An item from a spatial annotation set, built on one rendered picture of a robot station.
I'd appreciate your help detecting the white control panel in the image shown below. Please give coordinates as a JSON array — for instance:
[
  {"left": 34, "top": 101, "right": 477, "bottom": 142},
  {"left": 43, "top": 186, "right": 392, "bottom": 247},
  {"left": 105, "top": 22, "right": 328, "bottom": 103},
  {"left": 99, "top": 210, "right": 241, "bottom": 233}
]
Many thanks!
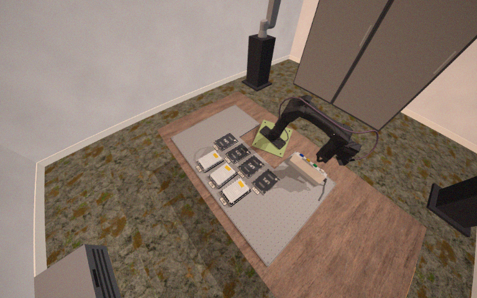
[{"left": 288, "top": 152, "right": 327, "bottom": 190}]

